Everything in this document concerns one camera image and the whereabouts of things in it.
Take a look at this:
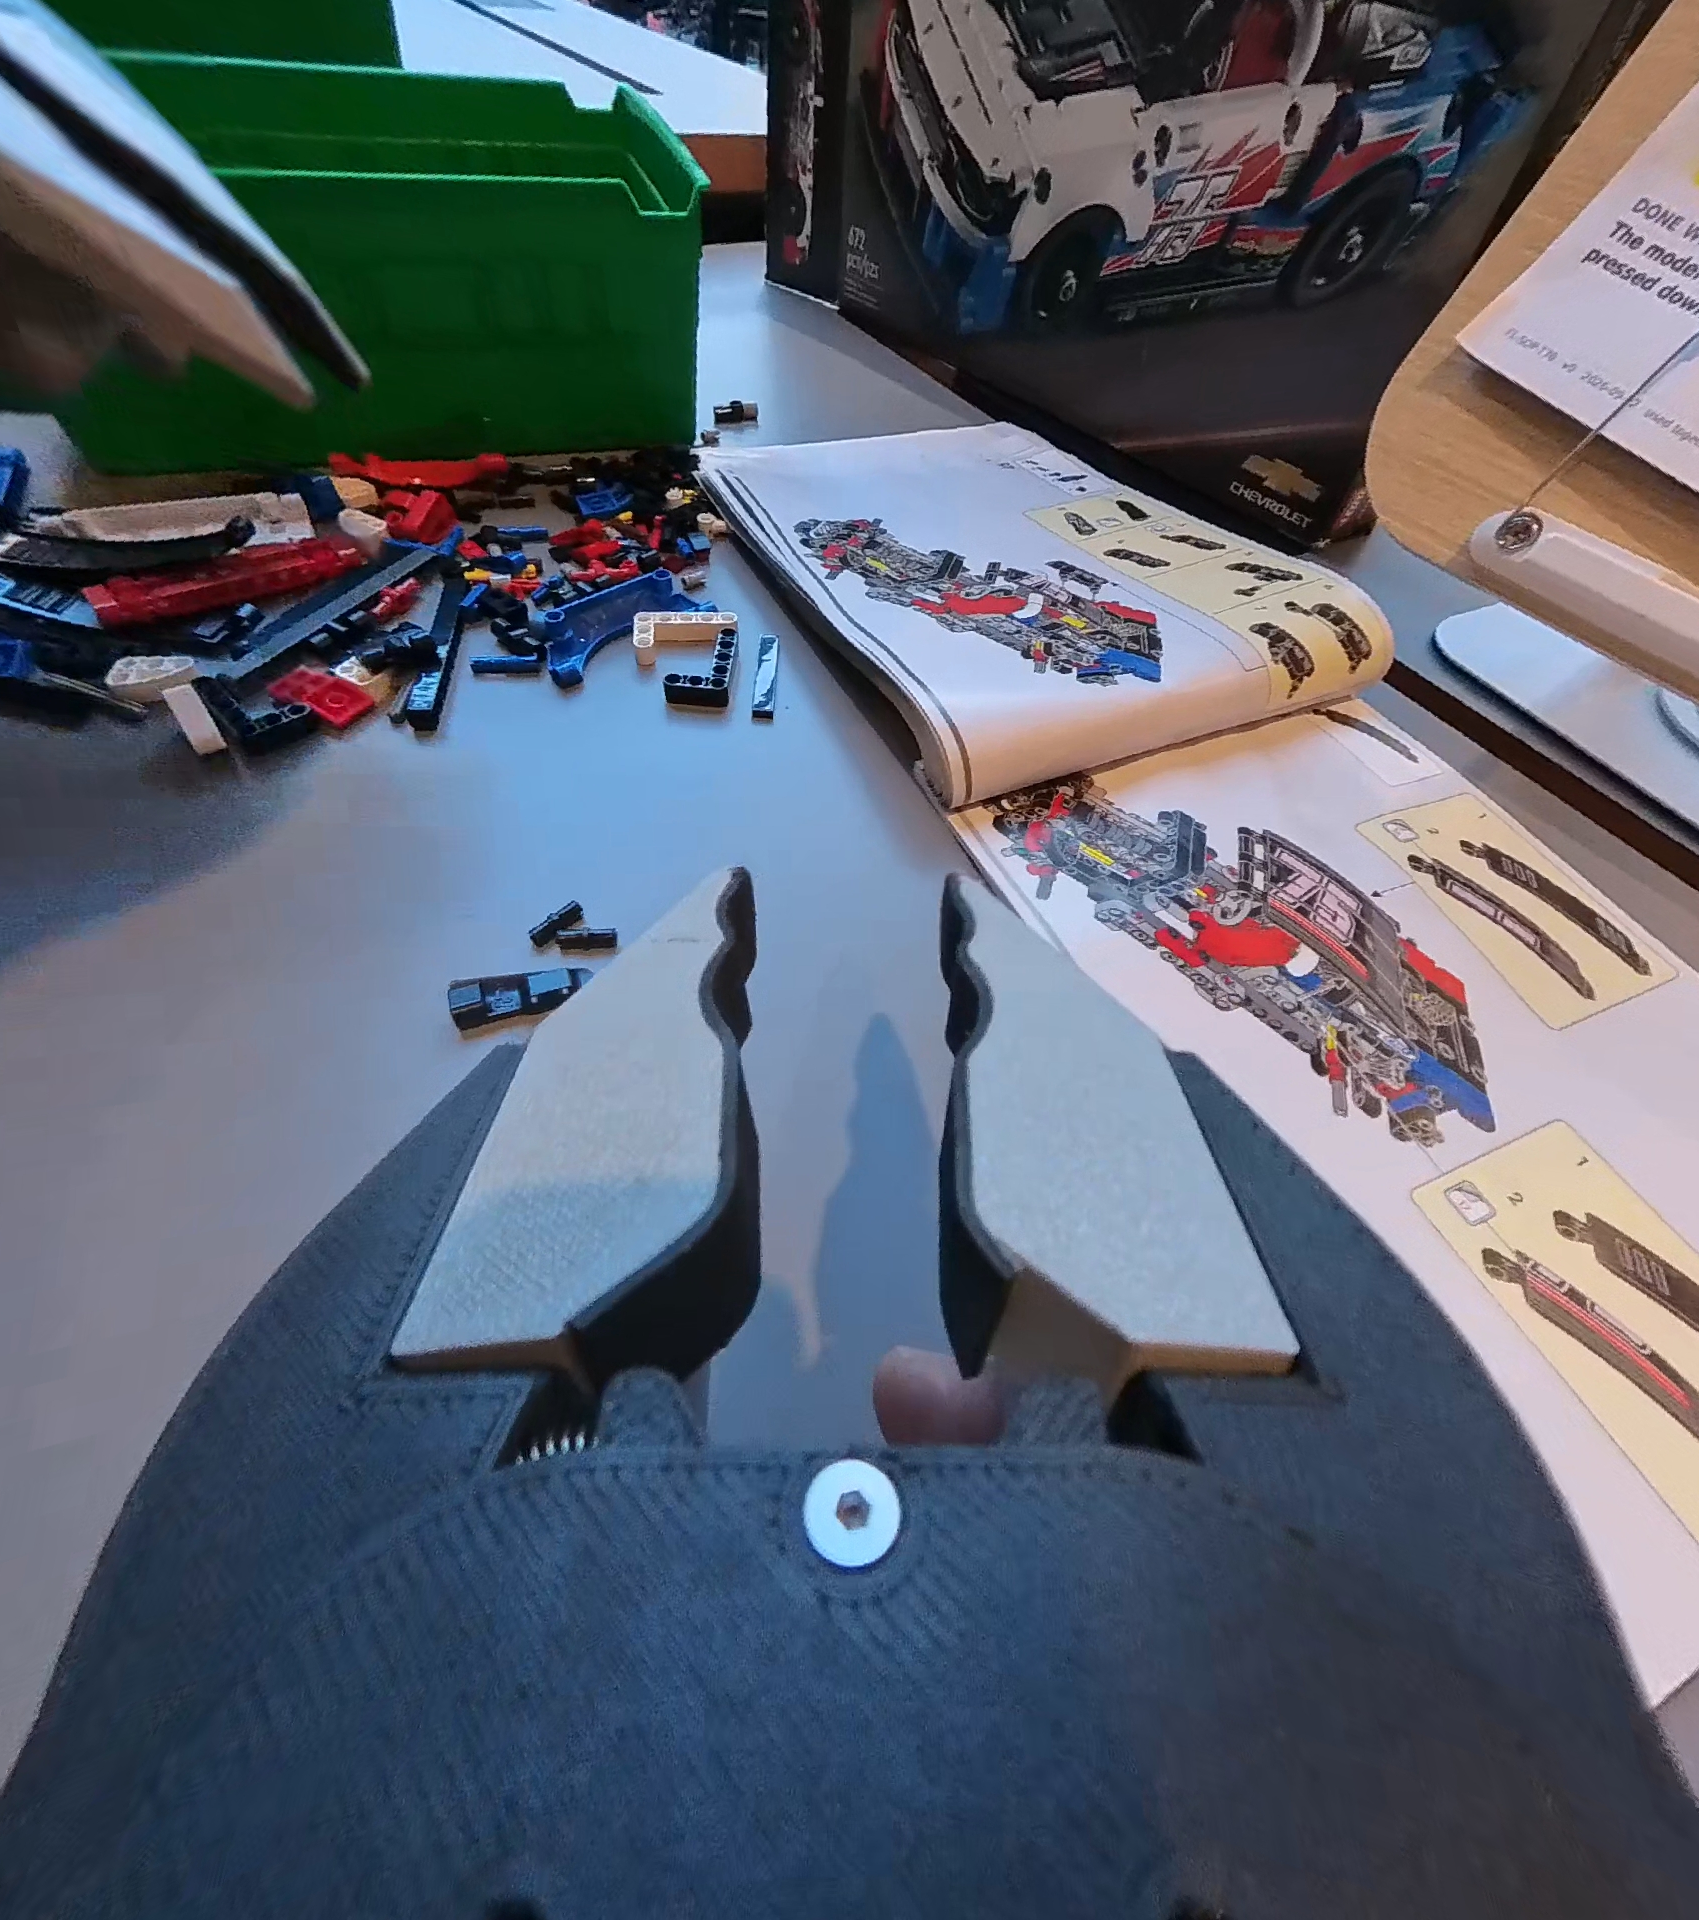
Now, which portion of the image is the grey desk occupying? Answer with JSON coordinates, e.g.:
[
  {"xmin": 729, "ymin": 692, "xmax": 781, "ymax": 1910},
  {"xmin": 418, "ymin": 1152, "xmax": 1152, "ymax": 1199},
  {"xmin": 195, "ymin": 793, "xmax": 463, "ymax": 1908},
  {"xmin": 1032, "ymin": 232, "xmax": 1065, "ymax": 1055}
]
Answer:
[{"xmin": 0, "ymin": 240, "xmax": 1699, "ymax": 1920}]

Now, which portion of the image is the black toy car box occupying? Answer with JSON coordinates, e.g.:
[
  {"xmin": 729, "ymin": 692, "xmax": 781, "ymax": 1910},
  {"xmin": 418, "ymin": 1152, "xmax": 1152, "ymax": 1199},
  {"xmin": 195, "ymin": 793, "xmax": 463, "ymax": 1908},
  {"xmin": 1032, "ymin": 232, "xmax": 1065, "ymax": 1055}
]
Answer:
[{"xmin": 762, "ymin": 0, "xmax": 1646, "ymax": 546}]

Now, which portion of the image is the building instruction booklet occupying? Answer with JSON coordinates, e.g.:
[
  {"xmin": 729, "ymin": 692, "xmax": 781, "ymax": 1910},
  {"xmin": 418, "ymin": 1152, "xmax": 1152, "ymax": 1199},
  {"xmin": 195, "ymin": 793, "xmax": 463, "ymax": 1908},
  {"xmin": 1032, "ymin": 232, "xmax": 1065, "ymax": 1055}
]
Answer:
[{"xmin": 698, "ymin": 426, "xmax": 1699, "ymax": 1709}]

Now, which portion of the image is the metal wire page holder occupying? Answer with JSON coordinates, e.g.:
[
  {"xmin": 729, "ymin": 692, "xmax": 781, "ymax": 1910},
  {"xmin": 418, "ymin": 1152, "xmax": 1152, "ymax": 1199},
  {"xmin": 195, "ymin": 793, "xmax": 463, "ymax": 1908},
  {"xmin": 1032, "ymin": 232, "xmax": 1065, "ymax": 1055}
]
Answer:
[{"xmin": 1491, "ymin": 226, "xmax": 1699, "ymax": 548}]

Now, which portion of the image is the printed paper sheet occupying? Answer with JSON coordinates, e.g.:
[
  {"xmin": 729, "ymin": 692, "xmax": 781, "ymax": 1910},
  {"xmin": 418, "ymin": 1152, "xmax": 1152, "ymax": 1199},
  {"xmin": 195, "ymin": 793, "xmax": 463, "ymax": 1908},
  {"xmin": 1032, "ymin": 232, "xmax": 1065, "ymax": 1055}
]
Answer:
[{"xmin": 1455, "ymin": 114, "xmax": 1699, "ymax": 565}]

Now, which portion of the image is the green plastic bin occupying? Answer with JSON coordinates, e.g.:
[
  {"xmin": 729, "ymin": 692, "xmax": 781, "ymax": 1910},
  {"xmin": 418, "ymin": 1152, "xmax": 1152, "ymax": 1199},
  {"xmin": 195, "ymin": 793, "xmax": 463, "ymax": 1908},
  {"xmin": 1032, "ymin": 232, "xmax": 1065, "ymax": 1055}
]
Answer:
[{"xmin": 46, "ymin": 0, "xmax": 714, "ymax": 477}]

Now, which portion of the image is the blue curved arch panel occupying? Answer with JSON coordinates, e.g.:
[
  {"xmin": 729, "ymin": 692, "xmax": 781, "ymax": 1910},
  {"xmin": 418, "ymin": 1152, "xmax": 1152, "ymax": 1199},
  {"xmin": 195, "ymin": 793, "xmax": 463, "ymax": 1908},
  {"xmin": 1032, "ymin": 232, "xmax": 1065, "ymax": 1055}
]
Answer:
[{"xmin": 538, "ymin": 577, "xmax": 709, "ymax": 688}]

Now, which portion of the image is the white ledge bar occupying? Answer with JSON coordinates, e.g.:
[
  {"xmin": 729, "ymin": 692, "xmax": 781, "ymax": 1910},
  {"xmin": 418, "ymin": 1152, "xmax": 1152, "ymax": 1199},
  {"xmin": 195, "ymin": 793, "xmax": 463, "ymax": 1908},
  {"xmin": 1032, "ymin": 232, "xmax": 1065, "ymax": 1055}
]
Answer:
[{"xmin": 1466, "ymin": 509, "xmax": 1699, "ymax": 721}]

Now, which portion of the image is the wooden document board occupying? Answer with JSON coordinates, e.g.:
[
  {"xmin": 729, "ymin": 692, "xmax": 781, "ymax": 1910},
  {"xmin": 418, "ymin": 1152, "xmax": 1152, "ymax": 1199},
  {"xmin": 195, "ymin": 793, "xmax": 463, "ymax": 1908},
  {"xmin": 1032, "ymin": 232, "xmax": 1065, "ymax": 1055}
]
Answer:
[{"xmin": 1367, "ymin": 0, "xmax": 1699, "ymax": 632}]

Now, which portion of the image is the black connector block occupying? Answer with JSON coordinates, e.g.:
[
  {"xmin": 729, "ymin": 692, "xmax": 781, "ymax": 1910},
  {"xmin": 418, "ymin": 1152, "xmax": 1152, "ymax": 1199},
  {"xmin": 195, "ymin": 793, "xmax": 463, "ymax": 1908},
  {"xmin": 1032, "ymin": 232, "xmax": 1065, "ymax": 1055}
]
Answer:
[{"xmin": 446, "ymin": 968, "xmax": 596, "ymax": 1035}]

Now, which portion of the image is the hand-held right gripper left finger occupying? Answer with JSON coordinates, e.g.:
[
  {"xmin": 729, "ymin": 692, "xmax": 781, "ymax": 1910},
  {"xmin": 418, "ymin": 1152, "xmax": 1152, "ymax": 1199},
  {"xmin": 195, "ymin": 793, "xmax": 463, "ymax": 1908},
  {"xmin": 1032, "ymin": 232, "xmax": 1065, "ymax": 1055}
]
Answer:
[{"xmin": 387, "ymin": 865, "xmax": 766, "ymax": 1378}]

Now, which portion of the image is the pile of toy building bricks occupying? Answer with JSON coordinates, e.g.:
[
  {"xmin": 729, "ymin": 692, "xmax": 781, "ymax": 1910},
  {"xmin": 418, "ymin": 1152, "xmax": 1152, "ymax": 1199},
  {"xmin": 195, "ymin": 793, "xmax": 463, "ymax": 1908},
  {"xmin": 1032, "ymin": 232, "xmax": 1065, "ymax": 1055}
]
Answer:
[{"xmin": 0, "ymin": 441, "xmax": 781, "ymax": 760}]

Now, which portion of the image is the black L-shaped beam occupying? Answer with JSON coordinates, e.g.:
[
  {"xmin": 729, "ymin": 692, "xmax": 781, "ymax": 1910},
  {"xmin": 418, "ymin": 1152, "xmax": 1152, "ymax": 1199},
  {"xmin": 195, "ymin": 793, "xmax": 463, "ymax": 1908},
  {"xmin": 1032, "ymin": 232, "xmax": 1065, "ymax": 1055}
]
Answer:
[{"xmin": 663, "ymin": 624, "xmax": 740, "ymax": 714}]

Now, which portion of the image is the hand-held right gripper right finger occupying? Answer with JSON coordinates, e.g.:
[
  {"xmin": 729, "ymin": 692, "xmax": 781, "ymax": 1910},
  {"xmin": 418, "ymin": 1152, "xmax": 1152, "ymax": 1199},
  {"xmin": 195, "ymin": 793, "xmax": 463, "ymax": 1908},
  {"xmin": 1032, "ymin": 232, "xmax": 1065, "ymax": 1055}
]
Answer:
[{"xmin": 935, "ymin": 872, "xmax": 1301, "ymax": 1421}]

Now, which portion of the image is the person's right hand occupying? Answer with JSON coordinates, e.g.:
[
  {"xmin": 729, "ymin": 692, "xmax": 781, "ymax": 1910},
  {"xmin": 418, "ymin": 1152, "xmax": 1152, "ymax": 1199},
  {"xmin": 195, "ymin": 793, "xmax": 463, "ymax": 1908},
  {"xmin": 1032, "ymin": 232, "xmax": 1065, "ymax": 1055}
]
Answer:
[{"xmin": 872, "ymin": 1344, "xmax": 1004, "ymax": 1447}]

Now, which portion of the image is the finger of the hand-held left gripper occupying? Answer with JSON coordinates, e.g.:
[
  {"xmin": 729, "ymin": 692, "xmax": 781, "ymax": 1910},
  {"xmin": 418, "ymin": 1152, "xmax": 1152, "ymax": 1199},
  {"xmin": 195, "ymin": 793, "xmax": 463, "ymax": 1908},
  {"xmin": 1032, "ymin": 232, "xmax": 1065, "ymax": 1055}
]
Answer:
[{"xmin": 0, "ymin": 0, "xmax": 371, "ymax": 409}]

